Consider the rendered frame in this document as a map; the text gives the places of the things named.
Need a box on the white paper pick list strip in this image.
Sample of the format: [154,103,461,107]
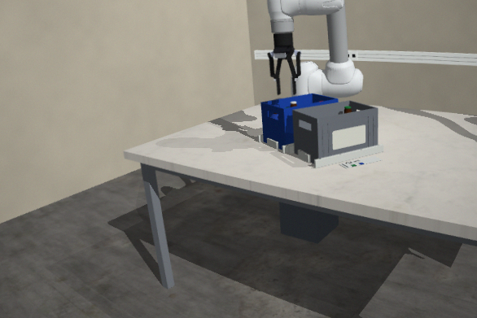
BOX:
[339,156,382,168]

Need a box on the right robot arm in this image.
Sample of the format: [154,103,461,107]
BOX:
[267,0,363,98]

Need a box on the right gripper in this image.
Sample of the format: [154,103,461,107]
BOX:
[267,33,301,95]

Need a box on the blue crate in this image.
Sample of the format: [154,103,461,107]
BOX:
[260,94,339,150]

